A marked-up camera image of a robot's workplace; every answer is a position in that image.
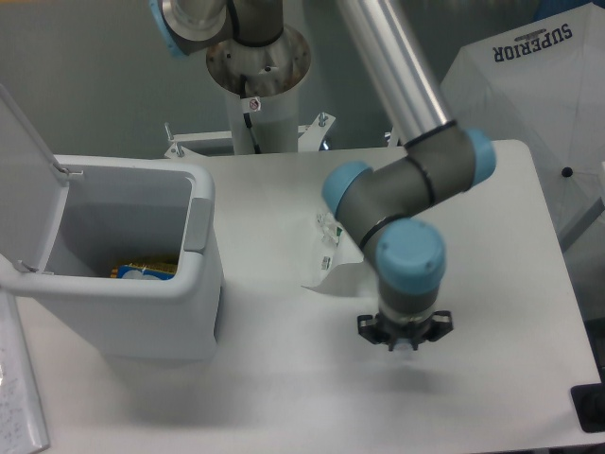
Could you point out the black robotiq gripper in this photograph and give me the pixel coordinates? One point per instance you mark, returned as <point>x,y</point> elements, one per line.
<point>379,329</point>

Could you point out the clear plastic water bottle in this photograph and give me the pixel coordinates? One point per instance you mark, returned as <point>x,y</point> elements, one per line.
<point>404,350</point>

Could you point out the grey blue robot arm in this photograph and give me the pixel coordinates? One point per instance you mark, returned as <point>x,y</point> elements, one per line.
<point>378,208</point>

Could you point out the white grey trash can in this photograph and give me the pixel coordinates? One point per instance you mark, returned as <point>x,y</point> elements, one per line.
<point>67,220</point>

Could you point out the crumpled white plastic wrapper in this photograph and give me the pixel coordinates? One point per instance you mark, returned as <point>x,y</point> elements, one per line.
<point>335,266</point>

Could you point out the black device at edge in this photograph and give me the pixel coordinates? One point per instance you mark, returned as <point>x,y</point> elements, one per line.
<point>588,401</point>

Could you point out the yellow blue snack package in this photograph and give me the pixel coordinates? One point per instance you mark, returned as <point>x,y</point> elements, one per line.
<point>155,267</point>

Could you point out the white notebook with writing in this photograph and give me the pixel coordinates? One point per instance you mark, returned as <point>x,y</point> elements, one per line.
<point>23,428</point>

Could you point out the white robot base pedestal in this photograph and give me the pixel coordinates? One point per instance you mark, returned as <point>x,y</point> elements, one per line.
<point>261,79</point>

